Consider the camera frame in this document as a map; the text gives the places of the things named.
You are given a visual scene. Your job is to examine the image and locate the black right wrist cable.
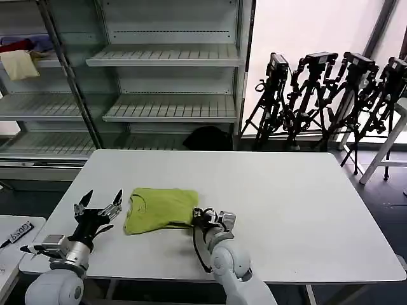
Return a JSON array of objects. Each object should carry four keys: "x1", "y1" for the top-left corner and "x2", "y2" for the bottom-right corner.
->
[{"x1": 190, "y1": 226, "x2": 213, "y2": 275}]

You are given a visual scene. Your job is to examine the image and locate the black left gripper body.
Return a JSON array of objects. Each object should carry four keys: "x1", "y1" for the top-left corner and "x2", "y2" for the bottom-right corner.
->
[{"x1": 67, "y1": 210, "x2": 108, "y2": 246}]

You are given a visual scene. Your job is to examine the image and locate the white open shelf unit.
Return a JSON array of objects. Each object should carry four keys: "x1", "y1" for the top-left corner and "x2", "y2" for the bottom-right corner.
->
[{"x1": 85, "y1": 0, "x2": 256, "y2": 151}]

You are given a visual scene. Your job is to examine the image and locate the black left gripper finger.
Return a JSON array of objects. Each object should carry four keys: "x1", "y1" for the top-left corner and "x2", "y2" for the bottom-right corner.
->
[
  {"x1": 97, "y1": 189, "x2": 123, "y2": 220},
  {"x1": 73, "y1": 189, "x2": 95, "y2": 218}
]

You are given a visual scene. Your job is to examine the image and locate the glass-sided shelf with cloths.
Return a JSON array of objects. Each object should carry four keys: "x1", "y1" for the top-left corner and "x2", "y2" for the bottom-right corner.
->
[{"x1": 0, "y1": 0, "x2": 107, "y2": 191}]

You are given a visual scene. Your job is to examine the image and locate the small white side table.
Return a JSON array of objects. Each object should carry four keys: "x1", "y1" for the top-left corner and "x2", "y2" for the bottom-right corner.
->
[{"x1": 0, "y1": 215, "x2": 47, "y2": 305}]

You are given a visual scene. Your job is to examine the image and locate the white stool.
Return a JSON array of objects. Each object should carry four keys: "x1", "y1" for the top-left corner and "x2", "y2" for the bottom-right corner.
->
[{"x1": 359, "y1": 97, "x2": 407, "y2": 186}]

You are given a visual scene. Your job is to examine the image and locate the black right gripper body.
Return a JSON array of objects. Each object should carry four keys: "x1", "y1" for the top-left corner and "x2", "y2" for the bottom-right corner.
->
[{"x1": 192, "y1": 207, "x2": 211, "y2": 227}]

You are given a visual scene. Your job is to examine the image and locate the black tripod with camera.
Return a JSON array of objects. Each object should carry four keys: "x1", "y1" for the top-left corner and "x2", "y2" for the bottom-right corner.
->
[
  {"x1": 330, "y1": 51, "x2": 382, "y2": 175},
  {"x1": 286, "y1": 50, "x2": 340, "y2": 152},
  {"x1": 359, "y1": 56, "x2": 407, "y2": 182},
  {"x1": 240, "y1": 52, "x2": 301, "y2": 151}
]

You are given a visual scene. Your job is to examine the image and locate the yellow-green shirt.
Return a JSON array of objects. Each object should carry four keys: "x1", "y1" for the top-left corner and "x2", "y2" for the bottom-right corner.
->
[{"x1": 123, "y1": 187, "x2": 200, "y2": 236}]

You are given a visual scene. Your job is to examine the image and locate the black bag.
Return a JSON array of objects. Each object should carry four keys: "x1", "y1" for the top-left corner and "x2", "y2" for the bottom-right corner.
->
[{"x1": 182, "y1": 125, "x2": 233, "y2": 151}]

